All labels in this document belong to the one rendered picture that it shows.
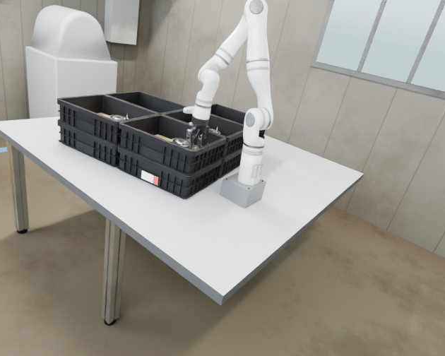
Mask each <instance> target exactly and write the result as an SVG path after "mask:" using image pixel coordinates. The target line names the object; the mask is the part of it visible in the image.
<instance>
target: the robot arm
mask: <svg viewBox="0 0 445 356"><path fill-rule="evenodd" d="M267 13H268V6H267V3H266V1H265V0H247V2H246V4H245V6H244V15H243V16H242V19H241V21H240V22H239V24H238V26H237V27H236V28H235V30H234V31H233V32H232V34H231V35H230V36H229V37H228V38H227V39H226V40H225V41H224V42H223V43H222V44H221V46H220V47H219V49H218V50H217V52H216V53H215V55H214V56H213V57H212V58H211V59H210V60H209V61H208V62H207V63H205V64H204V65H203V66H202V68H201V69H200V71H199V73H198V80H199V81H200V83H202V84H203V89H202V90H201V91H199V92H198V94H197V96H196V104H195V106H193V107H185V108H184V109H183V112H184V113H187V114H193V116H192V120H191V122H192V124H193V126H192V128H191V129H187V130H186V140H187V141H188V142H189V149H192V150H193V148H194V142H195V140H196V139H197V138H199V139H198V142H197V146H198V147H199V148H200V147H201V146H202V142H203V140H204V139H205V138H206V137H207V135H208V131H209V128H210V127H209V126H208V122H209V118H210V110H211V105H212V101H213V97H214V95H215V93H216V91H217V89H218V86H219V83H220V77H219V75H218V73H217V72H218V71H219V70H220V69H226V68H227V66H228V65H229V63H230V62H231V61H232V59H233V58H234V57H235V55H236V53H237V52H238V51H239V49H240V47H241V46H242V45H243V44H244V42H245V40H246V39H247V38H248V42H247V76H248V79H249V82H250V83H251V86H252V87H253V89H254V91H255V93H256V96H257V100H258V108H251V109H249V110H248V111H247V113H246V115H245V118H244V130H243V139H244V143H243V148H242V156H241V162H240V166H239V175H238V181H239V182H241V183H243V184H246V185H252V186H254V185H255V184H258V183H259V182H260V178H261V172H262V167H263V163H262V162H261V161H262V157H263V150H264V146H265V140H264V139H263V138H261V137H259V130H266V129H269V128H271V126H272V124H273V107H272V102H271V88H270V67H269V55H268V42H267V36H266V24H267ZM204 133H206V134H204ZM193 135H195V136H193ZM192 138H194V139H193V140H192Z"/></svg>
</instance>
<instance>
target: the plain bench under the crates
mask: <svg viewBox="0 0 445 356"><path fill-rule="evenodd" d="M58 119H60V117H47V118H39V119H21V120H12V121H0V137H2V138H3V139H4V140H5V141H6V145H7V152H8V166H9V174H10V181H11V195H12V203H13V216H14V225H15V228H16V229H17V233H19V234H23V233H26V232H27V231H28V228H29V220H28V201H27V191H26V181H25V163H24V155H25V156H26V157H28V158H29V159H31V160H32V161H33V162H34V163H35V164H37V165H38V166H40V167H41V168H42V169H43V170H44V171H46V172H47V173H49V174H50V175H51V176H53V178H55V179H56V180H58V181H59V182H61V183H62V184H63V185H64V186H65V187H67V188H68V189H70V190H71V191H72V192H73V193H74V194H76V195H77V196H79V197H80V198H81V199H83V200H84V201H85V202H86V203H88V204H89V205H90V206H92V207H93V208H94V209H95V210H97V211H98V212H99V213H101V214H102V215H103V216H105V217H106V230H105V260H104V274H103V289H102V318H103V319H104V323H105V325H107V326H111V325H113V324H115V322H116V319H117V318H119V310H120V301H121V284H122V275H123V266H124V249H125V240H126V233H127V234H128V235H129V236H131V237H132V238H133V239H135V240H136V241H137V242H138V243H140V244H141V245H142V246H144V247H145V248H146V249H147V250H149V251H150V252H151V253H153V254H154V255H156V256H157V257H158V258H159V259H161V260H162V261H163V262H165V263H166V264H167V265H168V266H170V267H171V268H172V269H174V270H175V271H176V272H178V273H179V274H180V275H181V276H183V277H184V278H186V279H187V280H188V281H189V282H190V283H192V284H193V285H195V286H196V287H197V288H198V289H200V290H201V291H202V292H204V293H205V294H206V295H208V296H209V297H210V298H211V299H213V300H214V301H215V302H217V303H218V304H219V305H220V306H221V305H222V304H223V303H224V302H226V301H227V300H228V299H229V298H230V297H231V296H232V295H233V294H234V293H236V291H238V289H240V288H241V287H242V286H243V285H244V284H245V283H247V282H248V281H249V280H250V279H251V278H252V277H253V276H255V275H256V274H257V273H258V272H259V271H260V270H261V269H262V268H263V267H264V266H265V265H266V264H267V263H269V262H270V261H271V260H272V259H273V258H274V257H276V256H277V255H278V254H279V253H280V252H281V251H282V250H283V249H284V248H285V247H286V246H287V245H289V244H290V243H291V242H292V241H293V240H294V239H295V238H297V237H298V236H299V235H300V234H301V233H302V232H303V231H305V230H306V229H307V228H308V227H309V226H310V225H311V224H312V223H313V222H314V221H315V220H316V219H318V218H319V217H320V216H321V215H322V214H323V213H325V212H326V211H327V210H328V209H329V208H330V207H331V206H332V205H333V204H334V203H335V202H336V201H337V200H339V199H340V198H341V197H342V196H343V195H344V194H346V193H347V192H348V191H349V190H350V189H351V188H352V187H354V185H356V183H358V181H360V180H361V179H362V177H363V173H361V172H358V171H355V170H352V169H350V168H348V167H345V166H342V165H339V164H338V163H335V162H332V161H330V160H327V159H325V158H322V157H319V156H318V155H315V154H312V153H309V152H307V151H305V150H302V149H299V148H296V147H294V146H292V145H289V144H286V143H283V142H282V141H279V140H276V139H274V138H271V137H269V136H266V135H264V136H265V138H264V140H265V146H264V150H263V157H262V161H261V162H262V163H263V167H262V172H261V179H262V180H264V181H266V185H265V189H264V191H263V196H262V199H261V200H260V201H258V202H256V203H254V204H252V205H251V206H249V207H247V208H243V207H241V206H239V205H237V204H236V203H233V202H231V201H230V200H228V199H226V198H224V197H223V196H221V195H220V190H221V186H222V182H223V179H224V178H226V177H229V176H231V175H233V174H236V173H238V172H239V167H237V168H235V169H234V170H233V171H231V172H229V173H227V174H226V175H225V176H223V177H221V178H218V180H216V181H215V182H213V183H212V184H210V185H208V186H207V187H205V188H204V189H202V190H200V191H199V192H197V193H196V194H194V195H193V196H191V197H189V198H186V199H182V198H180V197H178V196H175V195H174V194H171V193H169V192H167V191H165V190H162V189H160V188H158V187H156V186H153V185H152V184H149V183H147V182H145V181H143V180H141V179H139V178H136V177H134V176H132V175H130V174H127V173H125V172H123V171H121V170H119V169H117V167H112V166H110V165H108V164H106V163H104V162H101V161H99V160H97V159H95V158H92V157H90V156H89V155H86V154H84V153H82V152H80V151H78V150H75V149H73V148H71V147H68V146H66V145H64V144H63V143H60V142H58V140H59V139H60V133H59V131H60V126H57V121H58Z"/></svg>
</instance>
